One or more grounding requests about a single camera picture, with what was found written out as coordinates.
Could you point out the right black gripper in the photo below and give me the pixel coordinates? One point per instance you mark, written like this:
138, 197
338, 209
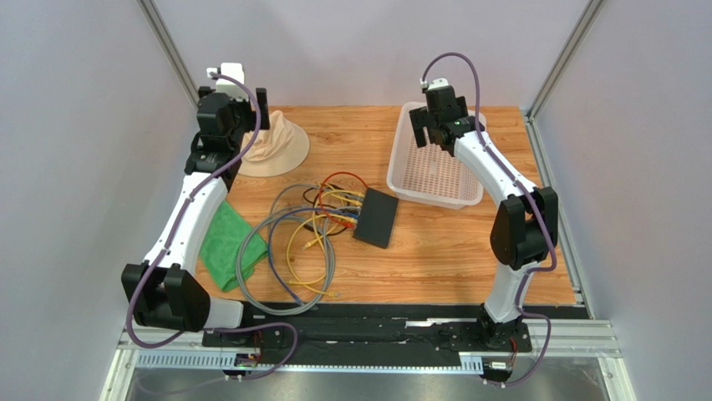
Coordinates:
417, 129

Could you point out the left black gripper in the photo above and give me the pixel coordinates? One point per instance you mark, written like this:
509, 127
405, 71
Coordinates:
243, 105

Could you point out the black network switch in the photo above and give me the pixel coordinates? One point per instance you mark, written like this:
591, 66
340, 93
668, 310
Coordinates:
376, 218

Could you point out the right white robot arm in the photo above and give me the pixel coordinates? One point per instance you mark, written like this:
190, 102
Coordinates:
525, 228

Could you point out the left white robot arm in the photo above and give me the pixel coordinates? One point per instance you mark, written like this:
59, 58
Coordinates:
163, 287

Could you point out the white plastic basket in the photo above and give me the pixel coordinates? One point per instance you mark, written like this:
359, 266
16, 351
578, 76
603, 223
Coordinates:
428, 175

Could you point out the beige bucket hat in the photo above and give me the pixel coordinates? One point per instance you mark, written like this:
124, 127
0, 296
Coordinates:
276, 151

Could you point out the green microfiber cloth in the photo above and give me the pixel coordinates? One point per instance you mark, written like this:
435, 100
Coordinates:
221, 244

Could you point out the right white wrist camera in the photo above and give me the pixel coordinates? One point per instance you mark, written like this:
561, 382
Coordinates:
434, 83

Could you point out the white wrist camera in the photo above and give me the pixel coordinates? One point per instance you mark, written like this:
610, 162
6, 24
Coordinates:
225, 76
434, 83

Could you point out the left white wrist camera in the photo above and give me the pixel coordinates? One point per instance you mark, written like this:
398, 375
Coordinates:
225, 76

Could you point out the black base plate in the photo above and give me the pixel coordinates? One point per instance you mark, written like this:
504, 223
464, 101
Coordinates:
361, 334

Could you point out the aluminium frame rail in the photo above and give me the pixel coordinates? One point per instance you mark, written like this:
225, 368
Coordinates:
588, 346

